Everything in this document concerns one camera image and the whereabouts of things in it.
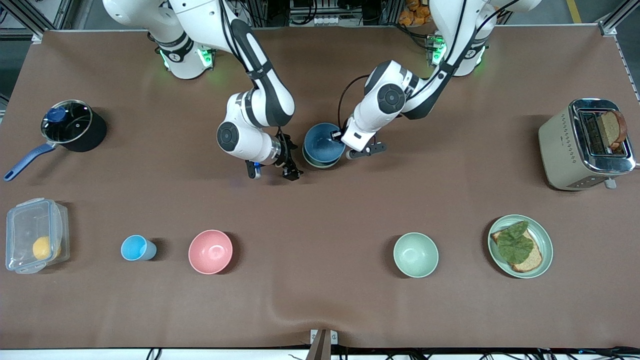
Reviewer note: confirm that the small white power strip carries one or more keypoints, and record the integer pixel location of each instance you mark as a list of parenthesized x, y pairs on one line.
[(327, 21)]

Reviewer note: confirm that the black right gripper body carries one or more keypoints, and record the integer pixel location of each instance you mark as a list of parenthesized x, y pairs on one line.
[(286, 156)]

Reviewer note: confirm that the brown toast slice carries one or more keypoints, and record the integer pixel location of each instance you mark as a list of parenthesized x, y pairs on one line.
[(612, 127)]

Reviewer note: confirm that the pink bowl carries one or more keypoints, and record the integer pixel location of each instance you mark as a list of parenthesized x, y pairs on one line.
[(210, 251)]

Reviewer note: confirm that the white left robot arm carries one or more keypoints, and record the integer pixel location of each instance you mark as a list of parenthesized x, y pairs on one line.
[(390, 97)]

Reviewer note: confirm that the cream and chrome toaster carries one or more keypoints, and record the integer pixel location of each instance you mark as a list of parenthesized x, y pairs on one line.
[(560, 145)]

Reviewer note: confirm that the aluminium frame profile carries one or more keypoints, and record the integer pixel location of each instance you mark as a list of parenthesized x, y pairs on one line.
[(30, 17), (622, 15)]

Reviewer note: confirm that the pale mint green bowl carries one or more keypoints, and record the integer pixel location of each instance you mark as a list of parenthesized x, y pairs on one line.
[(415, 254)]

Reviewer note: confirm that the green lettuce leaf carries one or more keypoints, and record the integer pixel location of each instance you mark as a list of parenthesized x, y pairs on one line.
[(515, 245)]

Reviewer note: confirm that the light blue cup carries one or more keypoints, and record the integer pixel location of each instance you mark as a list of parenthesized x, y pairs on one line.
[(134, 248)]

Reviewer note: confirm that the yellow lemon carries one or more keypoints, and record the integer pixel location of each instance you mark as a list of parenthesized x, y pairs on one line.
[(42, 247)]

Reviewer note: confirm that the blue bowl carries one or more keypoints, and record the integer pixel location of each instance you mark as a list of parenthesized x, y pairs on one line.
[(320, 145)]

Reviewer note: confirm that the brown bread slice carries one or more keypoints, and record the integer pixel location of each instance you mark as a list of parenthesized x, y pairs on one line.
[(532, 260)]

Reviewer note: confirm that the dull green bowl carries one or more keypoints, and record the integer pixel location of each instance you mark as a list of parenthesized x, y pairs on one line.
[(320, 166)]

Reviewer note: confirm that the clear plastic lidded container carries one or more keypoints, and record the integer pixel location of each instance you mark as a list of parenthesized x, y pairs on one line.
[(25, 225)]

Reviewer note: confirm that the brown table cloth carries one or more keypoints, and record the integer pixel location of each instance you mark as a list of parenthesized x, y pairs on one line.
[(320, 225)]

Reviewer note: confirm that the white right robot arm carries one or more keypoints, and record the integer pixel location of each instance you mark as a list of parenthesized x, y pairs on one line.
[(260, 100)]

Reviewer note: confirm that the pale green plate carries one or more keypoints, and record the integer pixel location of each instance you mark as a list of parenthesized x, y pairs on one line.
[(546, 240)]

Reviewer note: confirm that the bag of orange fruit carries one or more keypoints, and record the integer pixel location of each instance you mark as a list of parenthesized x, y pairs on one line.
[(415, 15)]

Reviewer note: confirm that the metal table edge bracket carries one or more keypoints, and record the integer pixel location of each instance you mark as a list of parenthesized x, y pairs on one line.
[(323, 345)]

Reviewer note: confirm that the glass lid with blue knob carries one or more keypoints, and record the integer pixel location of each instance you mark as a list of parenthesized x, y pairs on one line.
[(67, 122)]

